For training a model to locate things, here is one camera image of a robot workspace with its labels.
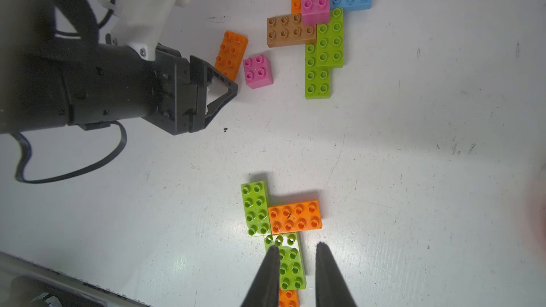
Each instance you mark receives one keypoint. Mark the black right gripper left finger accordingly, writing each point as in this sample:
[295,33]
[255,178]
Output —
[265,289]

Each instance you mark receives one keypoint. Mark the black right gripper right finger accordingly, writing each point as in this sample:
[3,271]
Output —
[331,288]

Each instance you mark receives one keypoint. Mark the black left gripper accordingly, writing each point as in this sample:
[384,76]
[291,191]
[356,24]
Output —
[113,84]

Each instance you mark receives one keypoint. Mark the lime green lego plate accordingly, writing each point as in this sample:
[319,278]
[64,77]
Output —
[292,273]

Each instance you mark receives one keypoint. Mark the small pink lego brick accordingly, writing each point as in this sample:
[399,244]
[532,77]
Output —
[257,71]

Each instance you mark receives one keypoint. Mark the brown lego plate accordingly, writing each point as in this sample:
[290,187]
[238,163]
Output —
[289,30]

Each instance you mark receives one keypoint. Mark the green lego plate front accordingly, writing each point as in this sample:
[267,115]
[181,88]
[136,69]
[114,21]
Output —
[317,80]

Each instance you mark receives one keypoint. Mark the pink lego brick front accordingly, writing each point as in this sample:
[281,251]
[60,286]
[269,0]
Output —
[315,12]

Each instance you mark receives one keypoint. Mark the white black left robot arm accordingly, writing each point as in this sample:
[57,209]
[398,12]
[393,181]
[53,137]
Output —
[57,29]

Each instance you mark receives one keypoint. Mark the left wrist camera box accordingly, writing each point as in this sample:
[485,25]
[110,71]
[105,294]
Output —
[140,23]

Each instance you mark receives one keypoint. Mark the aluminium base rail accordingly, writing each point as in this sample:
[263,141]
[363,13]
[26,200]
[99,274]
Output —
[25,283]

